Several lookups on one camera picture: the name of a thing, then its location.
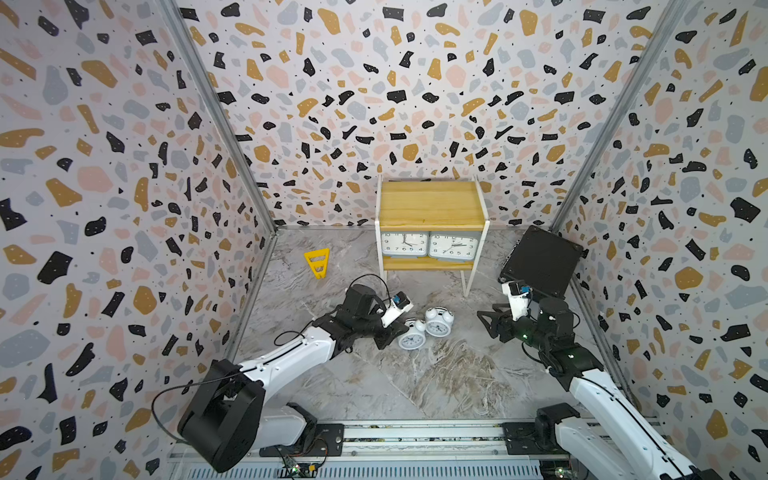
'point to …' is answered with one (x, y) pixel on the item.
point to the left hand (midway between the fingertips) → (406, 324)
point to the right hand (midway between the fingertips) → (488, 310)
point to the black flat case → (544, 263)
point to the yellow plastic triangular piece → (323, 252)
